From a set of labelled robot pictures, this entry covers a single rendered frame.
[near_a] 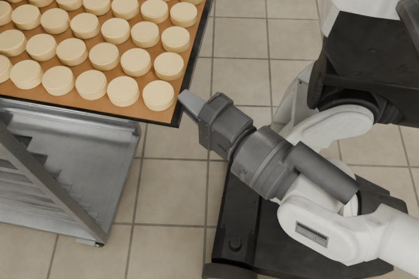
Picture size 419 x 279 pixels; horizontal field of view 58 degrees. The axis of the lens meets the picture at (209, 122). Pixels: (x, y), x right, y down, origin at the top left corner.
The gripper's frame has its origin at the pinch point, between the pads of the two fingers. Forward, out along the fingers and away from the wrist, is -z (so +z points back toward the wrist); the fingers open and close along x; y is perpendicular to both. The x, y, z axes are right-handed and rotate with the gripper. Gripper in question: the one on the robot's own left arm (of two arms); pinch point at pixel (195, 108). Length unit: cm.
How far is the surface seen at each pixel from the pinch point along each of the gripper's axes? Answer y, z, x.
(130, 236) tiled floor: 17, -25, -105
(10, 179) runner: 30, -41, -43
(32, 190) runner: 29, -41, -55
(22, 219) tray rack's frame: 40, -55, -90
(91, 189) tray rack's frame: 15, -45, -90
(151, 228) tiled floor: 9, -20, -105
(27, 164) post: 24.0, -26.6, -21.8
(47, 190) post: 25, -27, -36
